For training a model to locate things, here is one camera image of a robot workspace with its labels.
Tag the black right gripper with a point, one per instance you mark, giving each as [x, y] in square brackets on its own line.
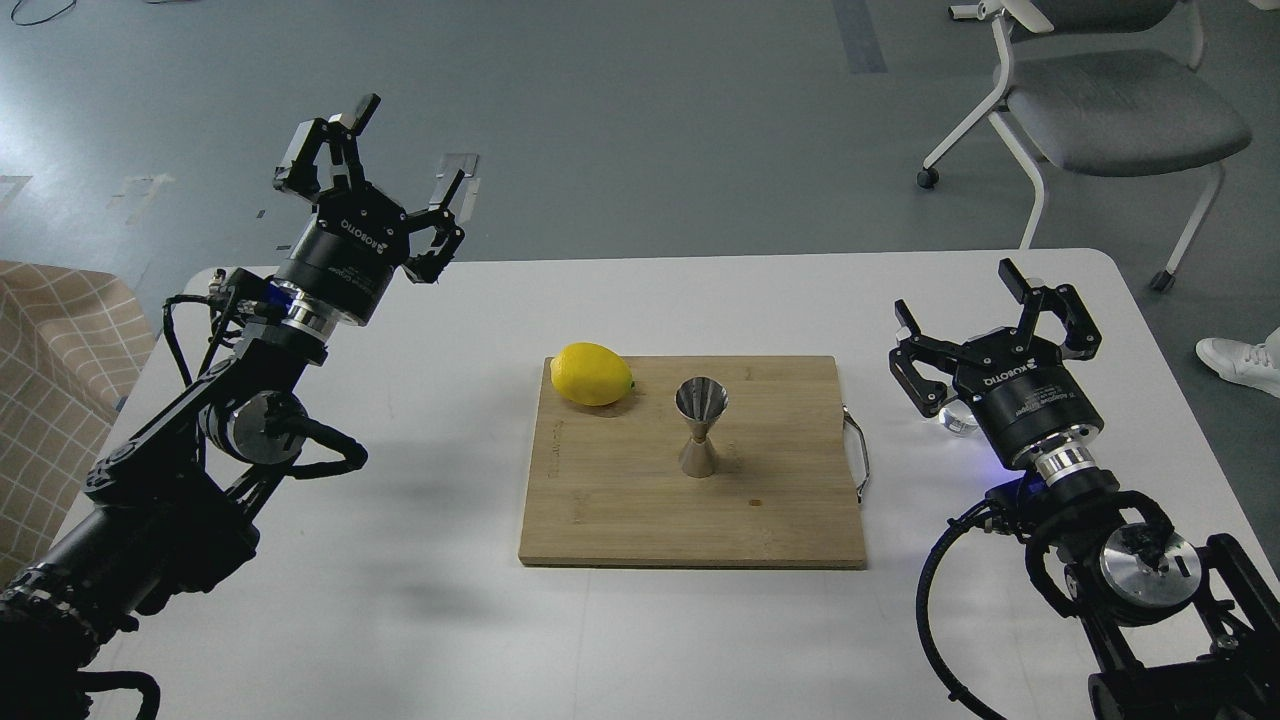
[1030, 405]

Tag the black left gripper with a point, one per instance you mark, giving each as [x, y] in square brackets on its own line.
[357, 235]

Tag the steel double jigger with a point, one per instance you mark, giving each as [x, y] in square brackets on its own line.
[701, 402]

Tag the clear glass cup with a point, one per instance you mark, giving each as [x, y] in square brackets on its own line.
[958, 418]

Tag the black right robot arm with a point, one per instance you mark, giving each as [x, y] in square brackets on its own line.
[1179, 631]

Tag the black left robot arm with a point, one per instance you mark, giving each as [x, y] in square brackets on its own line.
[173, 507]

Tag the yellow lemon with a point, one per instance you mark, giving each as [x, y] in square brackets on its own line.
[590, 374]

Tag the grey office chair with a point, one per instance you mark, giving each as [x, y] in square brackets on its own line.
[1120, 113]

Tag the bamboo cutting board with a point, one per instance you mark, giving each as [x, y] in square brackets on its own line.
[605, 488]

